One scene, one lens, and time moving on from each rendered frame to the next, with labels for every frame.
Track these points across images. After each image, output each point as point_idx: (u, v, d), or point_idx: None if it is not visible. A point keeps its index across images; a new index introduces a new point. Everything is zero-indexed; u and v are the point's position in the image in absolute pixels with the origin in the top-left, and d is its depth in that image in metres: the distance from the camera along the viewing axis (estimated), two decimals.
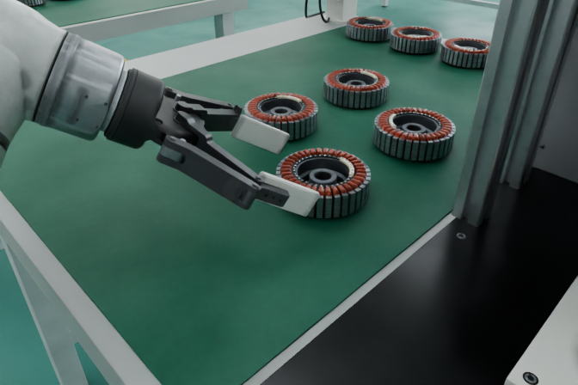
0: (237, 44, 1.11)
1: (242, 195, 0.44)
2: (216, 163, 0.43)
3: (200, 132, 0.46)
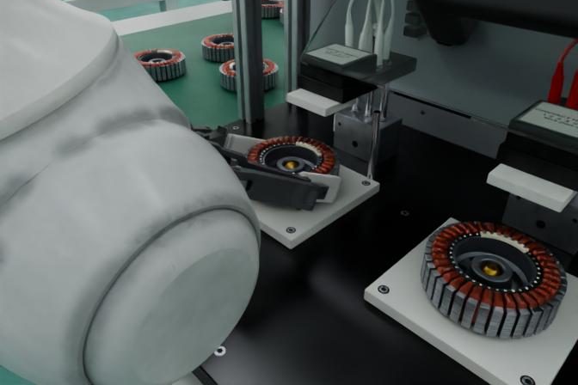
0: (156, 20, 1.35)
1: (303, 198, 0.45)
2: (279, 178, 0.42)
3: (239, 155, 0.44)
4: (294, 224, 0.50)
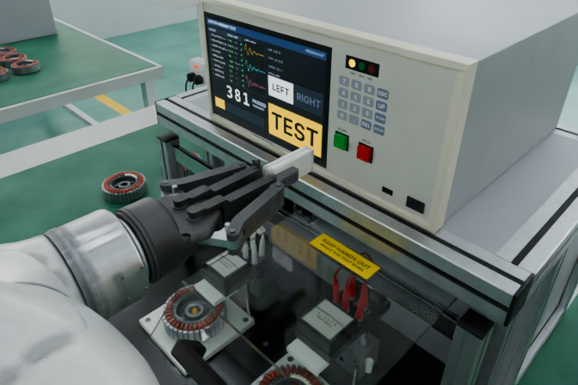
0: (132, 121, 1.65)
1: None
2: (258, 205, 0.47)
3: (221, 202, 0.46)
4: None
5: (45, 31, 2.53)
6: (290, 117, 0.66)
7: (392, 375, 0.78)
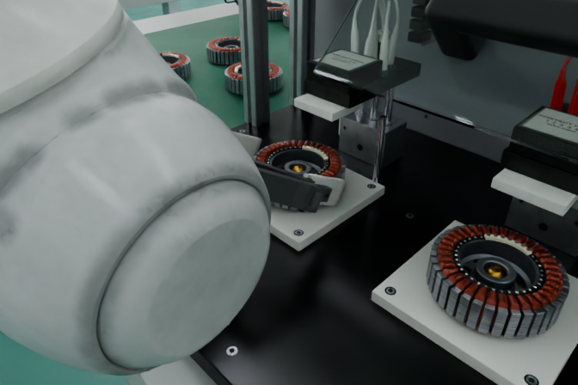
0: (161, 22, 1.36)
1: (306, 200, 0.44)
2: (281, 175, 0.42)
3: None
4: (302, 227, 0.51)
5: None
6: None
7: None
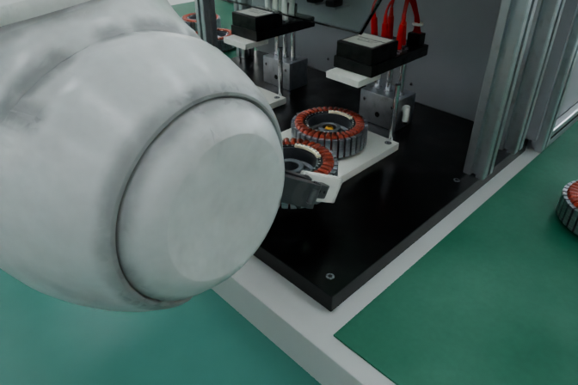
0: None
1: (304, 197, 0.45)
2: None
3: None
4: None
5: None
6: None
7: (428, 129, 0.77)
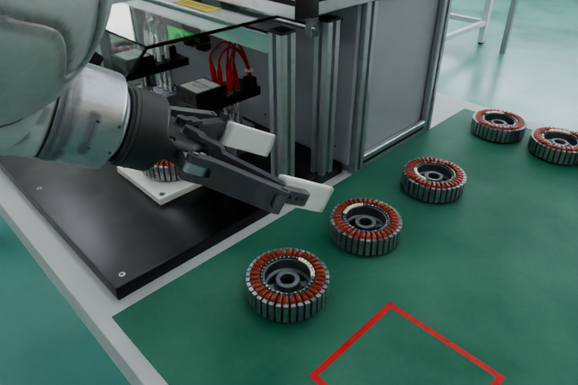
0: None
1: (270, 201, 0.44)
2: (242, 173, 0.42)
3: (214, 143, 0.45)
4: None
5: None
6: None
7: None
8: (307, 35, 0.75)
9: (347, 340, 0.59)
